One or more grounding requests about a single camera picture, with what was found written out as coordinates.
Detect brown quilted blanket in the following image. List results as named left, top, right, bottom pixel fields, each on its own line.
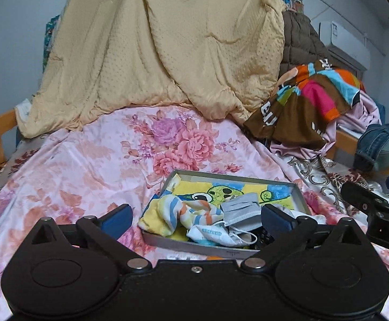
left=279, top=10, right=333, bottom=75

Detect yellow cartoon towel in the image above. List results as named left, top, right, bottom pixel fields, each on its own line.
left=161, top=178, right=297, bottom=219

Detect teal wall poster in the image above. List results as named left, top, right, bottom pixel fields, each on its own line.
left=42, top=15, right=62, bottom=75

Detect pink floral bedsheet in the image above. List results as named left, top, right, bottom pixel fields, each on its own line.
left=0, top=105, right=389, bottom=321

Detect white air conditioner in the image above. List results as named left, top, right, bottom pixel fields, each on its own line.
left=318, top=20, right=372, bottom=71

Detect yellow quilt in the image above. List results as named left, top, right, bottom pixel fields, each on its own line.
left=16, top=0, right=286, bottom=140

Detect white face mask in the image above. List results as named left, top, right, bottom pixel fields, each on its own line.
left=186, top=220, right=259, bottom=249

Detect brown colourful striped cloth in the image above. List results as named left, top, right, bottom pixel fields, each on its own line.
left=243, top=58, right=366, bottom=151

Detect black remote control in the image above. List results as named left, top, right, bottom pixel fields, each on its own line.
left=248, top=227, right=276, bottom=251

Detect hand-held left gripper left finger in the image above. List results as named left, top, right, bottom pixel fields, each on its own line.
left=24, top=204, right=153, bottom=274

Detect grey shallow box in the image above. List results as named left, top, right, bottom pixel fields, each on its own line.
left=140, top=169, right=313, bottom=260

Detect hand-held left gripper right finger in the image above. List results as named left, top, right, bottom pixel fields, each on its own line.
left=241, top=205, right=371, bottom=272

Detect grey face mask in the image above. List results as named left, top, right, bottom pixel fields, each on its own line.
left=222, top=210, right=262, bottom=232
left=220, top=192, right=261, bottom=214

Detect beige damask patterned cloth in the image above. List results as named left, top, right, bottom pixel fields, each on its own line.
left=287, top=155, right=389, bottom=208

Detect blue jeans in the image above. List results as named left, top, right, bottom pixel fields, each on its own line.
left=354, top=123, right=389, bottom=172

